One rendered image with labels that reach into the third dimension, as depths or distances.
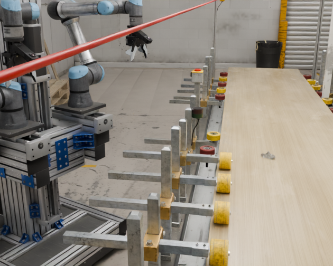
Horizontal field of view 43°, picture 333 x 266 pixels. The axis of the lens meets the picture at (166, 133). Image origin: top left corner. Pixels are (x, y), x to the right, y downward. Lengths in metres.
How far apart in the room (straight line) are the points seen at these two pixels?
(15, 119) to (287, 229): 1.40
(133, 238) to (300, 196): 0.93
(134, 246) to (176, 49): 9.04
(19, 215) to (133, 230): 1.78
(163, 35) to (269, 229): 8.65
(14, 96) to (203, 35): 8.03
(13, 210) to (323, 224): 1.88
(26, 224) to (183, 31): 7.76
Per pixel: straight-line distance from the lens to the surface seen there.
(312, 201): 1.81
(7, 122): 2.25
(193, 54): 10.02
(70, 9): 2.53
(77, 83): 2.55
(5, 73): 0.30
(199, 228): 2.08
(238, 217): 1.62
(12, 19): 1.85
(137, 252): 1.10
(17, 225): 2.86
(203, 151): 2.23
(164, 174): 1.54
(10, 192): 2.78
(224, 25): 9.99
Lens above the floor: 1.69
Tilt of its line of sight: 18 degrees down
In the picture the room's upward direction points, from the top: straight up
